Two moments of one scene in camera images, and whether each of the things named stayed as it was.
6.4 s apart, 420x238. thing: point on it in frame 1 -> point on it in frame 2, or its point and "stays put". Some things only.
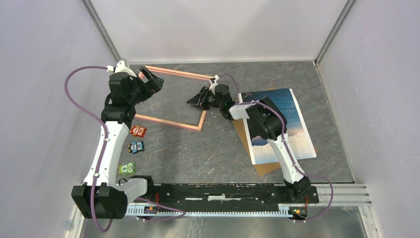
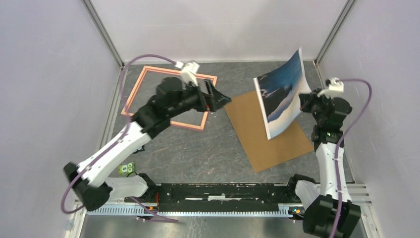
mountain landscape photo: x=285 y=100 -> x=278 y=91
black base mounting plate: x=224 y=194 stays put
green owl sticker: x=127 y=168 stays put
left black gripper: x=153 y=85 -> x=214 y=100
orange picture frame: x=196 y=76 stays put
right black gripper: x=200 y=99 -> x=306 y=99
